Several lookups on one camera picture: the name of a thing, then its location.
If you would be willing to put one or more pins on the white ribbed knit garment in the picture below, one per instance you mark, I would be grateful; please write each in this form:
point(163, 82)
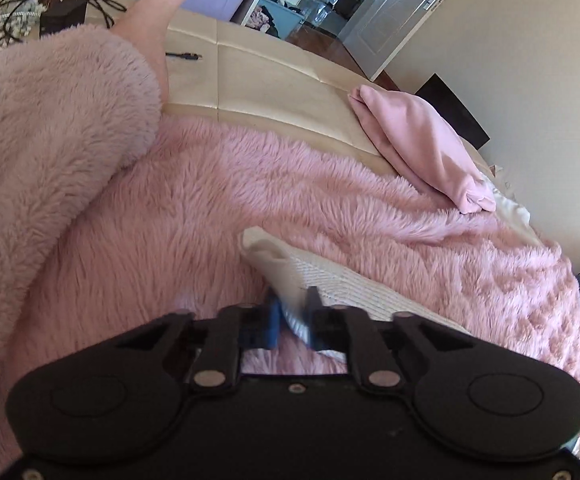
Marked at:
point(330, 275)

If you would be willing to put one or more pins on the beige padded bed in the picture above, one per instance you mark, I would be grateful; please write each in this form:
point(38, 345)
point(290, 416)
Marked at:
point(270, 80)

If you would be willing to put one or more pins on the pink fluffy blanket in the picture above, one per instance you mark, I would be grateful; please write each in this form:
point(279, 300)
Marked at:
point(250, 195)

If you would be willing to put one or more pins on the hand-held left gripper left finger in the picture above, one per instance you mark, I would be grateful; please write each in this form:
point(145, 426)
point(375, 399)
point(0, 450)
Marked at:
point(273, 324)

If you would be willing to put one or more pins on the white door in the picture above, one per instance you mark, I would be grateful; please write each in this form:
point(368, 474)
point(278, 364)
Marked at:
point(394, 10)

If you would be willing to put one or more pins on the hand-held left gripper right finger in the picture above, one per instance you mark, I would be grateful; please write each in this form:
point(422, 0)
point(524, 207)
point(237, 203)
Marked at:
point(314, 321)

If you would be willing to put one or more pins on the person's bare leg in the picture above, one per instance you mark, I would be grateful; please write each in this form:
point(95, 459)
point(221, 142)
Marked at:
point(152, 20)

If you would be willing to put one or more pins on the person's pink fluffy robe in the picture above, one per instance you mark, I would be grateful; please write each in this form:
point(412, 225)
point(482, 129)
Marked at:
point(45, 135)

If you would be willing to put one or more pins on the white cloth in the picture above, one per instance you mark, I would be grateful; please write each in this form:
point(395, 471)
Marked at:
point(512, 212)

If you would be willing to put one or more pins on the folded pink garment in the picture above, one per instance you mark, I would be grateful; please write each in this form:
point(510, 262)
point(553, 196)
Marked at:
point(419, 140)

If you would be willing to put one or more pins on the black flat panel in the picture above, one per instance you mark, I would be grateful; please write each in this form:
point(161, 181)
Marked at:
point(457, 110)

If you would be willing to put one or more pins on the black box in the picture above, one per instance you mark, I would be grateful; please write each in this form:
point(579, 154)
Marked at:
point(62, 16)

